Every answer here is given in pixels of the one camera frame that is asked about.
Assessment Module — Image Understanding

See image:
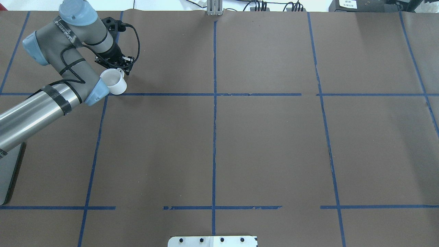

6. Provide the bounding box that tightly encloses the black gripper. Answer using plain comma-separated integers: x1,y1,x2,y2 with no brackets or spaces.
94,43,135,75

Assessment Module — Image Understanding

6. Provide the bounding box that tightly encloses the white plastic cup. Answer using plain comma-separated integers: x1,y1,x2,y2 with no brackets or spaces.
100,68,127,95

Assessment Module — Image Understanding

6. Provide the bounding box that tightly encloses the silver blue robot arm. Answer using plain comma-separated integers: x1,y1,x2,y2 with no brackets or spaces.
1,0,139,157

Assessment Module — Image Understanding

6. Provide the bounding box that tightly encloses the black box on table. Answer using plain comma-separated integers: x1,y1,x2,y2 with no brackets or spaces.
328,0,400,13

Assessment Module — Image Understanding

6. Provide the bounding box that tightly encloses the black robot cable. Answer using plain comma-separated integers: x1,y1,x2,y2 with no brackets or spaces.
122,22,140,64

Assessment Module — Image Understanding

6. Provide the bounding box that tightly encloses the aluminium frame post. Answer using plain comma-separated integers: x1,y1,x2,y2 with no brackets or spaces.
206,0,224,16

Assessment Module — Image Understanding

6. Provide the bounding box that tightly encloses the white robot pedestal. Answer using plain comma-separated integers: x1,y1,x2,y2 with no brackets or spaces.
167,236,258,247

